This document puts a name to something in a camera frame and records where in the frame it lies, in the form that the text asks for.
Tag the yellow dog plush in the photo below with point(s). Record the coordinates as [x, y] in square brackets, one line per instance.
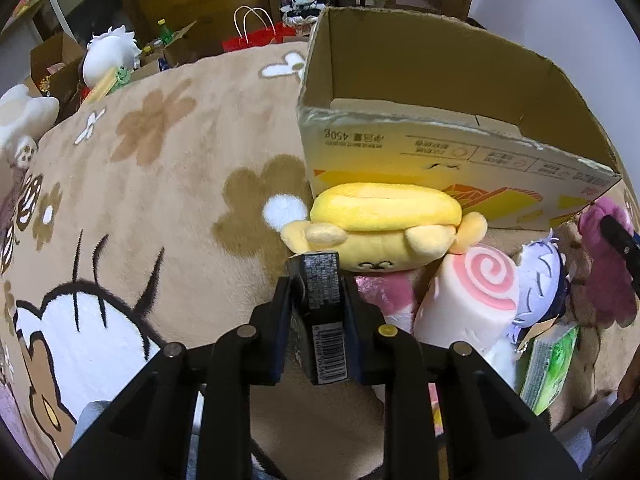
[385, 227]

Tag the beige floral blanket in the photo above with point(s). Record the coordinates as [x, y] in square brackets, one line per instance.
[154, 216]

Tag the wicker basket with toys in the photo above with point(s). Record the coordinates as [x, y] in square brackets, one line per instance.
[301, 15]

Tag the red paper shopping bag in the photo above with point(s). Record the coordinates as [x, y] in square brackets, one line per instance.
[271, 32]

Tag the white round plush head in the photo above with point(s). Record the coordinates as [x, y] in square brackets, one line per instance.
[115, 48]

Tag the green snack packet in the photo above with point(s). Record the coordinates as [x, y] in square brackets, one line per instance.
[548, 365]

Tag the pink striped plush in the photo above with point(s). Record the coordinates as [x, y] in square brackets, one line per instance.
[393, 294]

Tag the green frog plush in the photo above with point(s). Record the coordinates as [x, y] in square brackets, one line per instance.
[122, 78]

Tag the brown cardboard box on floor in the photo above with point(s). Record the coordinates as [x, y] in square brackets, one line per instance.
[54, 67]

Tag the purple pink plush toy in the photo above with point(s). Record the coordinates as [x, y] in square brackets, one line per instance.
[608, 286]

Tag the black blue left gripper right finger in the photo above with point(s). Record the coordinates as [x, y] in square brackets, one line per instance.
[447, 413]

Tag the open cardboard box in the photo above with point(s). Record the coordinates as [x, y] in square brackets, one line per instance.
[392, 96]

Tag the white-haired doll plush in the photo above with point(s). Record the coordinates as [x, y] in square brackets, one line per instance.
[542, 285]

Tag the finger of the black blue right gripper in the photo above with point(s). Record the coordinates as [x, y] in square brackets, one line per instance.
[625, 244]

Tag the black card box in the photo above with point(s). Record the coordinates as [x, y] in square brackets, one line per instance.
[317, 317]

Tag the white cat plush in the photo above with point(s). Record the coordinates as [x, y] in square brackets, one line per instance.
[24, 120]

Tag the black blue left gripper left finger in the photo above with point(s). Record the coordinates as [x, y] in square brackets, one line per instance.
[188, 409]

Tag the pink swirl roll plush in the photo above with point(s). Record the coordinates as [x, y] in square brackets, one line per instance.
[473, 297]

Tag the green glass bottle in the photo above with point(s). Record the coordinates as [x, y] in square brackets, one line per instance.
[166, 34]

